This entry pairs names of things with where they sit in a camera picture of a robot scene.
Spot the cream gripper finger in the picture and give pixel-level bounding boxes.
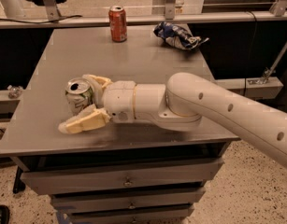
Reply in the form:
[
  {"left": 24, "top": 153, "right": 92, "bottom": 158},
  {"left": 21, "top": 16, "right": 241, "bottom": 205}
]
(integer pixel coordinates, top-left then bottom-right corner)
[
  {"left": 58, "top": 105, "right": 110, "bottom": 134},
  {"left": 82, "top": 74, "right": 112, "bottom": 107}
]

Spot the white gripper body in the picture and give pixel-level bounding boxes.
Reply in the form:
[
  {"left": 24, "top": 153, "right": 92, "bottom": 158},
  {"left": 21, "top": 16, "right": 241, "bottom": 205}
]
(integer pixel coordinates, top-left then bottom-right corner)
[{"left": 103, "top": 81, "right": 136, "bottom": 123}]

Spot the white green 7up can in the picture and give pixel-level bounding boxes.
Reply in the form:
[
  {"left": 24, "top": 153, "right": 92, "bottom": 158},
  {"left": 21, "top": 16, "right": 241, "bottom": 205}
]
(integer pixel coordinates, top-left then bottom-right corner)
[{"left": 65, "top": 77, "right": 93, "bottom": 116}]

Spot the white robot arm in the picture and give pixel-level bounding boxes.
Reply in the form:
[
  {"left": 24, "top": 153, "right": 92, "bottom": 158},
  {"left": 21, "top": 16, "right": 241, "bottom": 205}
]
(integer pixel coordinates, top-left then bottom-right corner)
[{"left": 58, "top": 73, "right": 287, "bottom": 169}]

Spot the orange soda can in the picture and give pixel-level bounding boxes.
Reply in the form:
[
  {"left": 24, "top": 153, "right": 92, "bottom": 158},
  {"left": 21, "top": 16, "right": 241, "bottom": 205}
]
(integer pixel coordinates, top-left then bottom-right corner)
[{"left": 108, "top": 6, "right": 127, "bottom": 42}]

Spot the crumpled blue chip bag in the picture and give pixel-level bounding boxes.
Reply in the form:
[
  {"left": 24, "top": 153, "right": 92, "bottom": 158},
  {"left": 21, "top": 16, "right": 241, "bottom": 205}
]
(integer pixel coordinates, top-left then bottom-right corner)
[{"left": 153, "top": 21, "right": 209, "bottom": 50}]

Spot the grey drawer cabinet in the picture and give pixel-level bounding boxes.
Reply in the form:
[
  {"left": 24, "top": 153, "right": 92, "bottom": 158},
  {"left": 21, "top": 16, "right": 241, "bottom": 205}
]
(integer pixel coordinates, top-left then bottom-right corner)
[{"left": 0, "top": 24, "right": 244, "bottom": 224}]

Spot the top grey drawer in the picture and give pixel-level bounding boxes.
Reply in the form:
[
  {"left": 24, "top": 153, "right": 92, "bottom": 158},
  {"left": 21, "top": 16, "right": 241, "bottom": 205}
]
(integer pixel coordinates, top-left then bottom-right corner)
[{"left": 22, "top": 158, "right": 223, "bottom": 194}]

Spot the grey drawer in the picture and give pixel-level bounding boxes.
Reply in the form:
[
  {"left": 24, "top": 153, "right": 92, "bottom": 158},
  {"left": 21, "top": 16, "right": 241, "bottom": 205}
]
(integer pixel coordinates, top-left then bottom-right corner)
[
  {"left": 22, "top": 158, "right": 223, "bottom": 194},
  {"left": 51, "top": 187, "right": 205, "bottom": 214},
  {"left": 69, "top": 204, "right": 194, "bottom": 224}
]

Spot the small crumpled foil object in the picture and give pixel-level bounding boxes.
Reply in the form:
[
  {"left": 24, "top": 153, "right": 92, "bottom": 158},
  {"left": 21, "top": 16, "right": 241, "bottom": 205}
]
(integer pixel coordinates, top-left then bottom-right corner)
[{"left": 7, "top": 85, "right": 23, "bottom": 99}]

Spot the white pipe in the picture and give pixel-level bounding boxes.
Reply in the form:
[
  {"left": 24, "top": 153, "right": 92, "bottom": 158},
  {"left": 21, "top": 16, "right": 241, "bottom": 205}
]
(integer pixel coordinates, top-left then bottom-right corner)
[{"left": 0, "top": 0, "right": 25, "bottom": 19}]

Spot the middle grey drawer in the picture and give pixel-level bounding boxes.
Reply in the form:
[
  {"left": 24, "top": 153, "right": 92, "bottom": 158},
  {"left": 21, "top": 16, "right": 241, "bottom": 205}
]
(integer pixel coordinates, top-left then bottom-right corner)
[{"left": 51, "top": 187, "right": 205, "bottom": 214}]

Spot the bottom grey drawer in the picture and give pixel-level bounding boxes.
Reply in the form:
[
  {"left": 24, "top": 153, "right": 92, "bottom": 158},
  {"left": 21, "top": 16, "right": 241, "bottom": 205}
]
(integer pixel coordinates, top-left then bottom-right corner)
[{"left": 69, "top": 204, "right": 194, "bottom": 224}]

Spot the black shoe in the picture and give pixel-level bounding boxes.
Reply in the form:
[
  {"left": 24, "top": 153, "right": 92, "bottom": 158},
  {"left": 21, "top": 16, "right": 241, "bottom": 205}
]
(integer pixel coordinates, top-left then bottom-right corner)
[{"left": 0, "top": 205, "right": 10, "bottom": 224}]

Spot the black cable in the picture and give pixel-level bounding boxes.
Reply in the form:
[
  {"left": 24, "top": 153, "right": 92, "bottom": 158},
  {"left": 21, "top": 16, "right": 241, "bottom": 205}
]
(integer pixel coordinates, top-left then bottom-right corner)
[{"left": 0, "top": 14, "right": 83, "bottom": 25}]

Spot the grey metal rail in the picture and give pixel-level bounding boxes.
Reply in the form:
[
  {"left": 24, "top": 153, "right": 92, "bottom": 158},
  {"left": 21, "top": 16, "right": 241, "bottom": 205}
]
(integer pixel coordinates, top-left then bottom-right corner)
[{"left": 0, "top": 11, "right": 287, "bottom": 29}]

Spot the grey metal bracket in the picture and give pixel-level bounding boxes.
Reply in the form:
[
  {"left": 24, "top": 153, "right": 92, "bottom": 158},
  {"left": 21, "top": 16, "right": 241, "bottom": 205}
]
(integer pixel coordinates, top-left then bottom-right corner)
[{"left": 151, "top": 0, "right": 176, "bottom": 20}]

